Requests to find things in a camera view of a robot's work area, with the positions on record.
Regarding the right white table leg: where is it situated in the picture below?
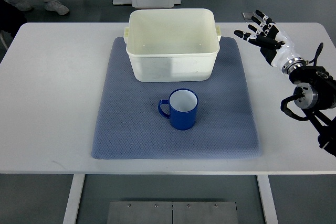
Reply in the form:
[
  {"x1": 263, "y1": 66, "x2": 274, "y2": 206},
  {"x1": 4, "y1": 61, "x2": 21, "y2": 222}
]
[{"x1": 257, "y1": 175, "x2": 278, "y2": 224}]

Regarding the dark object at left edge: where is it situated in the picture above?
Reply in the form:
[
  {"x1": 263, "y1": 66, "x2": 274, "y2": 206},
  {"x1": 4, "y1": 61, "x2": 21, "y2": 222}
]
[{"x1": 1, "y1": 0, "x2": 27, "y2": 50}]

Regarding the blue enamel mug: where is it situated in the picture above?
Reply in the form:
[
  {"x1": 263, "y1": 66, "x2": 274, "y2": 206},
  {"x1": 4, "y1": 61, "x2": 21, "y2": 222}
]
[{"x1": 157, "y1": 88, "x2": 199, "y2": 131}]

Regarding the white table leg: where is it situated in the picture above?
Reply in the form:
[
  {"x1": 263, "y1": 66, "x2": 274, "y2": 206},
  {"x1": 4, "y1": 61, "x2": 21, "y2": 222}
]
[
  {"x1": 257, "y1": 175, "x2": 278, "y2": 224},
  {"x1": 63, "y1": 174, "x2": 85, "y2": 224}
]

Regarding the left white table leg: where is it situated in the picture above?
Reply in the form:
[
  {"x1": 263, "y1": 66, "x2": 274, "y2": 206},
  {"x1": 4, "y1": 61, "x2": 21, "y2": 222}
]
[{"x1": 63, "y1": 174, "x2": 85, "y2": 224}]

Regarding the blue textured mat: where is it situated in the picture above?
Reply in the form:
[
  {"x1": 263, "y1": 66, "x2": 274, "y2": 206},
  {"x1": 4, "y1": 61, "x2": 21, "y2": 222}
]
[{"x1": 91, "y1": 37, "x2": 261, "y2": 159}]

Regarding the cream plastic box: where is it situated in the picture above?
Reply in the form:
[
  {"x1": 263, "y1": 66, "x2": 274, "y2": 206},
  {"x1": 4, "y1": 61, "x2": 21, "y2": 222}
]
[{"x1": 124, "y1": 8, "x2": 221, "y2": 82}]

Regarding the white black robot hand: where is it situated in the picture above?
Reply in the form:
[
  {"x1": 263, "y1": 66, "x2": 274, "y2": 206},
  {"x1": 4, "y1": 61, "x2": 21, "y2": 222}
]
[{"x1": 234, "y1": 10, "x2": 307, "y2": 75}]

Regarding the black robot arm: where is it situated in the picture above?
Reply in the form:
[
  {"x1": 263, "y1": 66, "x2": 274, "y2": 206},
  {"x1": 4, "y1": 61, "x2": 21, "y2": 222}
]
[{"x1": 280, "y1": 43, "x2": 335, "y2": 156}]

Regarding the small grey floor plate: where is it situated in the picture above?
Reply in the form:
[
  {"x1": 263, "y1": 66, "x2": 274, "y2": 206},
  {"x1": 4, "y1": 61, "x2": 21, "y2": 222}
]
[{"x1": 242, "y1": 12, "x2": 255, "y2": 21}]

